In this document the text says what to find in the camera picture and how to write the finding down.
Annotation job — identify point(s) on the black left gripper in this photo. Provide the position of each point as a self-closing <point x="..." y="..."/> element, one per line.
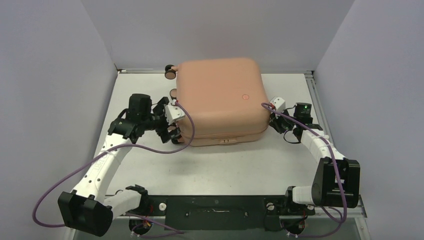
<point x="164" y="135"/>

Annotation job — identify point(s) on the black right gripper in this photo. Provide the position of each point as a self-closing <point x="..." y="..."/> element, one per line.
<point x="275" y="122"/>

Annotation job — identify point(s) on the pink hard-shell suitcase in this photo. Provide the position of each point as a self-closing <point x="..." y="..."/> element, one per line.
<point x="223" y="98"/>

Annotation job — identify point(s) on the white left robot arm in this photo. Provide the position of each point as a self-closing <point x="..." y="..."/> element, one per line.
<point x="87" y="208"/>

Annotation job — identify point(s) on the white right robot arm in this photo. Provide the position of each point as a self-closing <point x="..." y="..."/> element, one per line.
<point x="336" y="182"/>

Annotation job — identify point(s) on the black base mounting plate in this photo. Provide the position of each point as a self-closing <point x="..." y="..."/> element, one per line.
<point x="222" y="212"/>

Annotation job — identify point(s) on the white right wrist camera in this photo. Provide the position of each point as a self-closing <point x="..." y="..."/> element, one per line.
<point x="278" y="104"/>

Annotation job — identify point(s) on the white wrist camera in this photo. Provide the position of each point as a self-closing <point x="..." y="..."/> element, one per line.
<point x="173" y="113"/>
<point x="278" y="104"/>

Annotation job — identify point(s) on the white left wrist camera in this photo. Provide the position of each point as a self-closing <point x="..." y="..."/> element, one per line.
<point x="173" y="113"/>

